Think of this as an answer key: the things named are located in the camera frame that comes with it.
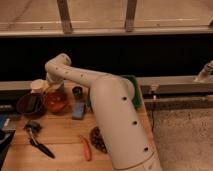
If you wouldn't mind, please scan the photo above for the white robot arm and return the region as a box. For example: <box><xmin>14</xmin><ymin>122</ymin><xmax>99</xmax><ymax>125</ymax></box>
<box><xmin>45</xmin><ymin>53</ymin><xmax>163</xmax><ymax>171</ymax></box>

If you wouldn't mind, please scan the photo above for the red bowl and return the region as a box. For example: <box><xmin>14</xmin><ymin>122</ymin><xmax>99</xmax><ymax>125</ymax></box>
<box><xmin>44</xmin><ymin>92</ymin><xmax>67</xmax><ymax>113</ymax></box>

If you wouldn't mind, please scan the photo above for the dark brown bowl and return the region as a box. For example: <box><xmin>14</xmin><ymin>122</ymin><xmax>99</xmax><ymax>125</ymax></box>
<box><xmin>16</xmin><ymin>93</ymin><xmax>45</xmax><ymax>116</ymax></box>

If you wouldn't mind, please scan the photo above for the white cup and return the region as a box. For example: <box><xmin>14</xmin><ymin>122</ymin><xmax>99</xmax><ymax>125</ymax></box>
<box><xmin>30</xmin><ymin>79</ymin><xmax>45</xmax><ymax>93</ymax></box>

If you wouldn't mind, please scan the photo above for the small dark metal cup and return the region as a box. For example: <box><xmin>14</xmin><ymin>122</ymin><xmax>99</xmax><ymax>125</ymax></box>
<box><xmin>72</xmin><ymin>86</ymin><xmax>83</xmax><ymax>99</ymax></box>

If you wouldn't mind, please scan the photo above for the blue sponge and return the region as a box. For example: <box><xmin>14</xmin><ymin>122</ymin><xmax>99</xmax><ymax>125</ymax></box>
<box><xmin>72</xmin><ymin>102</ymin><xmax>85</xmax><ymax>120</ymax></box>

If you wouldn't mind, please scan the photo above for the dark object at left edge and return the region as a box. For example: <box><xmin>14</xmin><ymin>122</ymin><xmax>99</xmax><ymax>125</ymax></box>
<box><xmin>0</xmin><ymin>113</ymin><xmax>20</xmax><ymax>169</ymax></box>

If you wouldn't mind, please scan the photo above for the bunch of dark grapes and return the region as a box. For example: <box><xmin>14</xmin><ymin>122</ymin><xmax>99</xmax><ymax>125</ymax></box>
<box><xmin>89</xmin><ymin>127</ymin><xmax>107</xmax><ymax>153</ymax></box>

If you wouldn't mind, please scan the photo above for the orange carrot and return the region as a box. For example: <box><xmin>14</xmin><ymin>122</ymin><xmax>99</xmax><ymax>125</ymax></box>
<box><xmin>79</xmin><ymin>135</ymin><xmax>92</xmax><ymax>161</ymax></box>

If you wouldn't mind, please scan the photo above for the green plastic bin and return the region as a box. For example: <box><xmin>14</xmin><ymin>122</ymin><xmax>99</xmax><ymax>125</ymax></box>
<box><xmin>87</xmin><ymin>74</ymin><xmax>142</xmax><ymax>109</ymax></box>

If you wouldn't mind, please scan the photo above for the metal faucet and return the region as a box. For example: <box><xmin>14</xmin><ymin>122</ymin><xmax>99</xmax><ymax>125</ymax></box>
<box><xmin>195</xmin><ymin>60</ymin><xmax>213</xmax><ymax>82</ymax></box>

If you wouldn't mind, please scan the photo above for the black handled kitchen tool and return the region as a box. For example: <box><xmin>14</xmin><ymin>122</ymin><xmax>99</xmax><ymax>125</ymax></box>
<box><xmin>24</xmin><ymin>120</ymin><xmax>55</xmax><ymax>158</ymax></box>

